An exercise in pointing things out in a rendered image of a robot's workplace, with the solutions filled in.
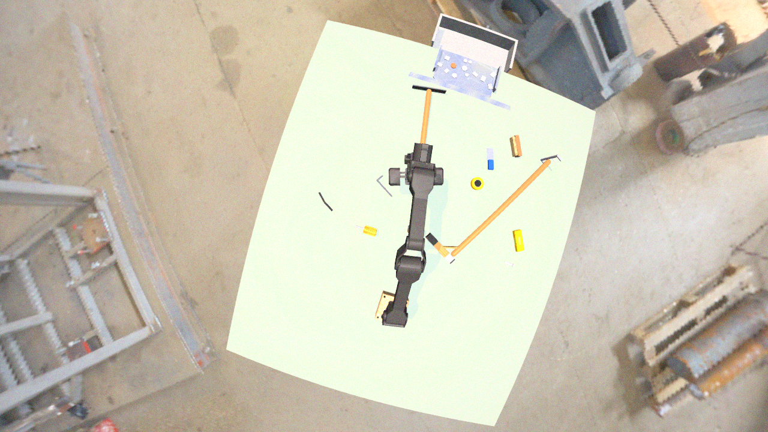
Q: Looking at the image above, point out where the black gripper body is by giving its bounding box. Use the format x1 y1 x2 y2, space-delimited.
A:
389 167 443 186

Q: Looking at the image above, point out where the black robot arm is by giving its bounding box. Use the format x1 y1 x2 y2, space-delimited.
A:
381 143 437 328

